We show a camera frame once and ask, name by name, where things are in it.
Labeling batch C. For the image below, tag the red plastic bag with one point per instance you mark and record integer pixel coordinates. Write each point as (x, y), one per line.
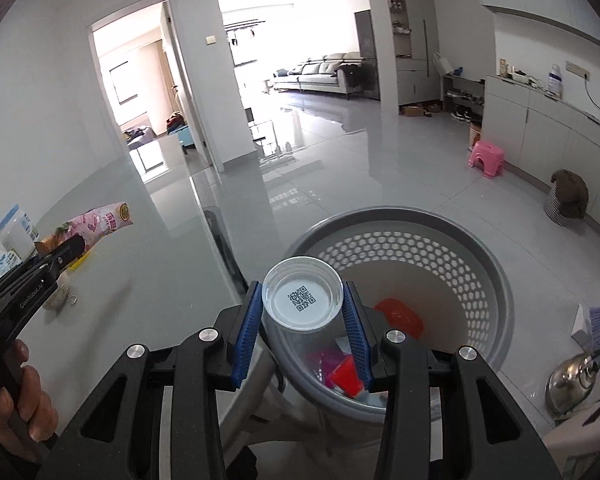
(400, 317)

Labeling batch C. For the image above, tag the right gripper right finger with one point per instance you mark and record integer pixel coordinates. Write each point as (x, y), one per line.
(448, 415)

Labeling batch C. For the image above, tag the water bottle on counter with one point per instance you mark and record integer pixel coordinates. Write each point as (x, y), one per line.
(554, 82)

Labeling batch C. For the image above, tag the white cabinet counter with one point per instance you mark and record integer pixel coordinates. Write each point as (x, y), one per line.
(540, 135)

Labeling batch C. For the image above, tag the brown cloth on basket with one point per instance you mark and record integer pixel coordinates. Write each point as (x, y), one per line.
(567, 199)

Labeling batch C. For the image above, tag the grey sofa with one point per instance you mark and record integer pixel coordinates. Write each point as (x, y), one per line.
(337, 73)

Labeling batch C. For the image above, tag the white blue tissue pack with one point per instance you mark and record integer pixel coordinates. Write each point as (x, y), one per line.
(8, 261)

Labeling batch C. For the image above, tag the person's left hand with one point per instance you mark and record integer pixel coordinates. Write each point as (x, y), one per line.
(34, 407)

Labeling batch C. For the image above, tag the clear plastic cup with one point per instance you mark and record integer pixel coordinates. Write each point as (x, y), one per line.
(302, 294)

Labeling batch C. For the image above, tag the white jar blue lid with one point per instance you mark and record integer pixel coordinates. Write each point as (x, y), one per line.
(17, 233)

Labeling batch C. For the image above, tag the grey perforated laundry basket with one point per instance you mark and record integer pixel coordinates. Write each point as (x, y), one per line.
(429, 276)

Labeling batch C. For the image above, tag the steel kettle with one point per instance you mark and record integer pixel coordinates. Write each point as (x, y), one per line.
(571, 382)

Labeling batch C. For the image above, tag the shoe rack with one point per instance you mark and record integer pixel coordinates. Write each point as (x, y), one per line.
(463, 98)

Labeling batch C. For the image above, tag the pink plastic stool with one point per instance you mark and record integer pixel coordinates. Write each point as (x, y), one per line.
(489, 156)

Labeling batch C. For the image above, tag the pink snack bag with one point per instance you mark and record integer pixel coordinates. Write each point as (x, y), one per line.
(92, 226)

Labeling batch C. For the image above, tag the plush keychain toy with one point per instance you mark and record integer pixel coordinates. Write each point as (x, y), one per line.
(60, 298)

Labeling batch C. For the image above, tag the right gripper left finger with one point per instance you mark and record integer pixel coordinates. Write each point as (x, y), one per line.
(116, 432)

